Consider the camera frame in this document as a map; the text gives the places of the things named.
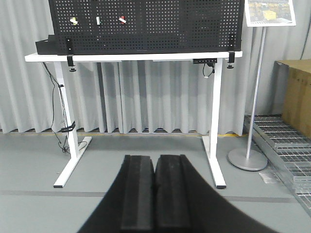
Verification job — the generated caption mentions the framed poster sign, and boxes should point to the framed poster sign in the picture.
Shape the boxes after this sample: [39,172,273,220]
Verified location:
[244,0,296,27]

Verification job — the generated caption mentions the left black pegboard clamp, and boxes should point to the left black pegboard clamp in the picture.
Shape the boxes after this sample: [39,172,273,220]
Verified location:
[66,37,76,72]

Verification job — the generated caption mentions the black pegboard clamp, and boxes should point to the black pegboard clamp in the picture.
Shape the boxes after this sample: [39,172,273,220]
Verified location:
[66,37,76,72]
[227,33,235,69]

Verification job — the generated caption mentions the grey curtain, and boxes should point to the grey curtain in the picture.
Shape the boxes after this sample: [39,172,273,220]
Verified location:
[0,0,311,134]

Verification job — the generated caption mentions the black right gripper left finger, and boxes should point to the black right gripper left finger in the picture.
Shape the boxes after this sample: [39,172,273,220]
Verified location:
[79,155,154,233]

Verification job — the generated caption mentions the black desk power cable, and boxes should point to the black desk power cable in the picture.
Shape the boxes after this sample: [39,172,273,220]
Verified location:
[42,62,87,153]

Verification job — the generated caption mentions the brown cardboard box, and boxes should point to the brown cardboard box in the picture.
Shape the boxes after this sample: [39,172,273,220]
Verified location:
[275,59,311,138]

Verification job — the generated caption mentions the black perforated pegboard panel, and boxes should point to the black perforated pegboard panel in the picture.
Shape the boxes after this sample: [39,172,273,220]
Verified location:
[49,0,244,55]

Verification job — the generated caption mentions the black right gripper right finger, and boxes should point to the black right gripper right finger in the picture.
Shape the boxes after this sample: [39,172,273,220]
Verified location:
[155,155,274,233]

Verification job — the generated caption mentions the black tray on desk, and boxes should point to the black tray on desk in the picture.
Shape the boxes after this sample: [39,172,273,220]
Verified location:
[35,34,58,55]

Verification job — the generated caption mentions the right black pegboard clamp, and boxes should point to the right black pegboard clamp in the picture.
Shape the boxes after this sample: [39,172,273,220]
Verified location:
[227,33,235,69]

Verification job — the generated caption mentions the yellow-lit white toggle switch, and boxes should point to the yellow-lit white toggle switch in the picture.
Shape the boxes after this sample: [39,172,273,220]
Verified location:
[70,17,78,25]

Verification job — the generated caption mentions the desk height control panel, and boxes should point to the desk height control panel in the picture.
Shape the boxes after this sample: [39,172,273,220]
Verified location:
[192,58,218,64]

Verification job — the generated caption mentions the stacked metal grating panels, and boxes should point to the stacked metal grating panels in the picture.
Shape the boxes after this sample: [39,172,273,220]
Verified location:
[252,116,311,215]

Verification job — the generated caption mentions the green-lit white toggle switch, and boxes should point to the green-lit white toggle switch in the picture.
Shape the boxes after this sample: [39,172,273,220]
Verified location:
[96,17,101,25]

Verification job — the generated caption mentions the white standing desk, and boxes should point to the white standing desk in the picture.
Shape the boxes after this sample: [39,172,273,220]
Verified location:
[24,51,242,189]

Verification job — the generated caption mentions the silver poster stand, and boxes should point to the silver poster stand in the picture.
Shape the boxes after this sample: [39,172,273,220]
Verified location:
[227,27,268,171]

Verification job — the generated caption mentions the red toggle switch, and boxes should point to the red toggle switch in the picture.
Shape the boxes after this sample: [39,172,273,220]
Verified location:
[119,16,126,24]

